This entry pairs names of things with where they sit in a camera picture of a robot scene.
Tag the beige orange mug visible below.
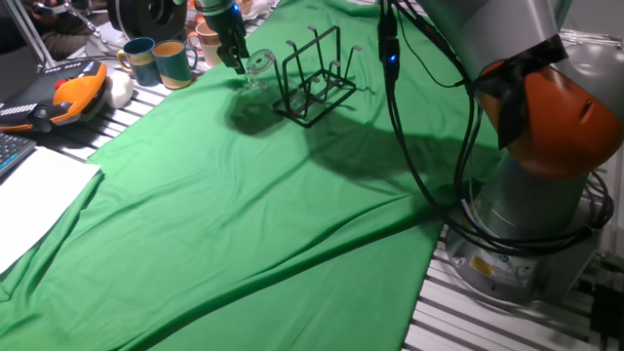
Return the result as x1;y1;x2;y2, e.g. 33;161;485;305
187;19;225;68

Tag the black computer keyboard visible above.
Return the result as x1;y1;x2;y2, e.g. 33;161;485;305
0;132;38;178

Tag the black wire cup rack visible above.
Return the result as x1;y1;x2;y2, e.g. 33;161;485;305
271;24;364;130

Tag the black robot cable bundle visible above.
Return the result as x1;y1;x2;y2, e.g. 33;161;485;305
375;0;616;258

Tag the person in dark clothing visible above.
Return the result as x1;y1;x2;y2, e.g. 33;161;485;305
0;0;109;63

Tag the green cloth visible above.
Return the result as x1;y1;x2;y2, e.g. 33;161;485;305
0;0;508;351

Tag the white paper sheet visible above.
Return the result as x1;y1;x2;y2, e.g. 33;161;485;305
0;145;102;276

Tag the silver tilted pole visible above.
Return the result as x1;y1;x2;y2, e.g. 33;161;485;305
3;0;58;69

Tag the teal tan-banded mug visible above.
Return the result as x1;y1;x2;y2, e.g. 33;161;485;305
152;39;200;92

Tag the clear glass cup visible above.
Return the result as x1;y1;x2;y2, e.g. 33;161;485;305
244;48;280;92

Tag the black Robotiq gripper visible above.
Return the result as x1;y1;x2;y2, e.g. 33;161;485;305
202;2;252;76

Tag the white rounded lump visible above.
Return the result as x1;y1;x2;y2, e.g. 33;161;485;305
103;70;136;110

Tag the orange black teach pendant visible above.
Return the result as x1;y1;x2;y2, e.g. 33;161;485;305
0;58;109;135

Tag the dark blue tan-banded mug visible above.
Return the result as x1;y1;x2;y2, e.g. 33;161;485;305
116;36;163;88

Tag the black filament spool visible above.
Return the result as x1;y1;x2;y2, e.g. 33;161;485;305
106;0;189;43

